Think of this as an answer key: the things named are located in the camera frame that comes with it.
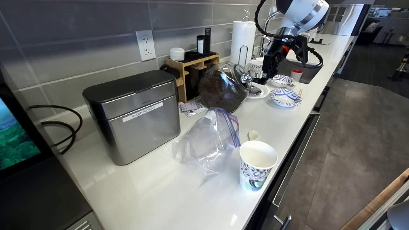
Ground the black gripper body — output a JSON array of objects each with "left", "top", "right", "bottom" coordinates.
[{"left": 260, "top": 36, "right": 309, "bottom": 74}]

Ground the white paper plate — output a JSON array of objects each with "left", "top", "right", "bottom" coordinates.
[{"left": 244, "top": 82, "right": 271, "bottom": 101}]

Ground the patterned paper cup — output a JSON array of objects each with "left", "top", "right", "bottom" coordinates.
[
  {"left": 248, "top": 57, "right": 264, "bottom": 76},
  {"left": 237, "top": 139, "right": 278, "bottom": 191}
]

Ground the metal paper towel holder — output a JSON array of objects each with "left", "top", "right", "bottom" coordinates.
[{"left": 236, "top": 43, "right": 250, "bottom": 69}]

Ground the white paper towel roll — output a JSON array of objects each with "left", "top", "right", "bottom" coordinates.
[{"left": 229, "top": 19, "right": 258, "bottom": 69}]

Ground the black sink basin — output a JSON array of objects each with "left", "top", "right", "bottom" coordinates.
[{"left": 276, "top": 59, "right": 323, "bottom": 85}]

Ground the tall black narrow box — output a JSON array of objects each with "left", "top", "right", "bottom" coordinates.
[{"left": 203, "top": 27, "right": 212, "bottom": 56}]

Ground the black box with white label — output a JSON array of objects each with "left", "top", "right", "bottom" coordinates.
[{"left": 195, "top": 34, "right": 206, "bottom": 56}]

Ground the wooden countertop rack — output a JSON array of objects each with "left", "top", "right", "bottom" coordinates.
[{"left": 163, "top": 51, "right": 221, "bottom": 103}]

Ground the clear zip plastic bag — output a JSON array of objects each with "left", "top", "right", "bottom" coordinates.
[{"left": 171, "top": 107, "right": 241, "bottom": 183}]

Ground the white round cap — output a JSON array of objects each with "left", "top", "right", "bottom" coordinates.
[{"left": 168, "top": 46, "right": 186, "bottom": 62}]

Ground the stainless steel lidded bin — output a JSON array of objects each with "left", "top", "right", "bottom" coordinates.
[{"left": 82, "top": 69, "right": 181, "bottom": 166}]

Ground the dark lower cabinet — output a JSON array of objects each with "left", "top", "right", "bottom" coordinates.
[{"left": 244, "top": 24, "right": 363, "bottom": 230}]

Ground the wooden board edge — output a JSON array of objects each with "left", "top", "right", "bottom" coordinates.
[{"left": 338, "top": 167, "right": 409, "bottom": 230}]

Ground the grey round object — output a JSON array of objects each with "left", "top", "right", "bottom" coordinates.
[{"left": 384, "top": 199, "right": 409, "bottom": 230}]

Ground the black appliance with screen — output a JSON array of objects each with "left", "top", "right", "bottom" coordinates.
[{"left": 0, "top": 69, "right": 103, "bottom": 230}]

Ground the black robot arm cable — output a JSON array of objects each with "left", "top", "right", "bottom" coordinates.
[{"left": 253, "top": 0, "right": 324, "bottom": 69}]

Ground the long silver cabinet handle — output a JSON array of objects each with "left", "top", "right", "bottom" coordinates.
[{"left": 271, "top": 112, "right": 322, "bottom": 208}]

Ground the white wall outlet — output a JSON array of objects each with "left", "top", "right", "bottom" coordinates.
[{"left": 134, "top": 28, "right": 157, "bottom": 62}]

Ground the black power cable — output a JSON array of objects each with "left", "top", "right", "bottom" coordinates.
[{"left": 27, "top": 103, "right": 84, "bottom": 156}]

